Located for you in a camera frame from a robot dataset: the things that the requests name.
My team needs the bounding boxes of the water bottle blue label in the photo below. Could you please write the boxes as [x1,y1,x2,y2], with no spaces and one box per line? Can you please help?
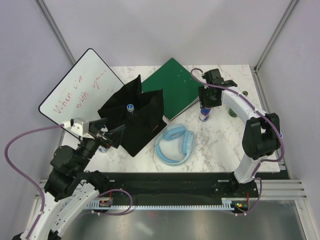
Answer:
[126,103,135,114]

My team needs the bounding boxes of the light blue headphones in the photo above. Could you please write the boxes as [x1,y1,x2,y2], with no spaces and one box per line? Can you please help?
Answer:
[153,123,196,167]

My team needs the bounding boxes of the left corner frame post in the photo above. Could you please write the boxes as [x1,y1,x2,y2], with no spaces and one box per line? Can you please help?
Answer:
[35,0,76,66]

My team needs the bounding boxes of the green glass bottle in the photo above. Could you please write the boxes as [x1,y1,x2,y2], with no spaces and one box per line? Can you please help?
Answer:
[228,90,249,118]

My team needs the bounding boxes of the black canvas bag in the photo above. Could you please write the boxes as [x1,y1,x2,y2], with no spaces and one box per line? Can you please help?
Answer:
[97,75,167,157]

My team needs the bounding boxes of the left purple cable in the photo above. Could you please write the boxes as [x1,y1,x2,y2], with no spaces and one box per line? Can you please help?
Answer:
[4,123,73,238]

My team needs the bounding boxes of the white whiteboard red writing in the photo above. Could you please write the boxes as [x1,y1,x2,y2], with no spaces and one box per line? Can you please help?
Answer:
[38,48,124,125]

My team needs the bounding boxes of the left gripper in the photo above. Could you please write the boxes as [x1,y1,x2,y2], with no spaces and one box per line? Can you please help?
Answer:
[75,117,126,172]

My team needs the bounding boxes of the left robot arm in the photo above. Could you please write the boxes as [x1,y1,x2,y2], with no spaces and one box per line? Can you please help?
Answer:
[13,118,126,240]

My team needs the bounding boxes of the green ring binder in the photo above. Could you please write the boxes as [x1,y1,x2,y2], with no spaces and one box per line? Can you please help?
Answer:
[142,58,202,121]

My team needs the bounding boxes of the right corner frame post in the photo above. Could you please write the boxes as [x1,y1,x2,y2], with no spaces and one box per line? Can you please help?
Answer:
[253,0,301,72]

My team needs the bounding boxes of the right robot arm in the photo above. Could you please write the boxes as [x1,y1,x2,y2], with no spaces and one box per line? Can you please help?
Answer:
[198,68,283,197]

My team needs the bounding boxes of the white cable duct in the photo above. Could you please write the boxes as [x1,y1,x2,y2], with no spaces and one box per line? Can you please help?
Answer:
[83,199,235,211]

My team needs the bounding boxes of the blue silver energy drink can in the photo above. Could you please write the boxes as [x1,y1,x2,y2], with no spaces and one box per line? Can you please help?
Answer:
[199,107,212,122]

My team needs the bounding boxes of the water bottle near left arm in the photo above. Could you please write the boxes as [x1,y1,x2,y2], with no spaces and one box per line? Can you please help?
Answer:
[98,146,109,154]

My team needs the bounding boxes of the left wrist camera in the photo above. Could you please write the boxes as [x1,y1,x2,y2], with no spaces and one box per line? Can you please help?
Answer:
[62,117,90,137]

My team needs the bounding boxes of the corner frame post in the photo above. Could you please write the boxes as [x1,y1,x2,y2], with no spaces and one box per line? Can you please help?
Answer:
[35,0,76,66]
[253,0,301,72]

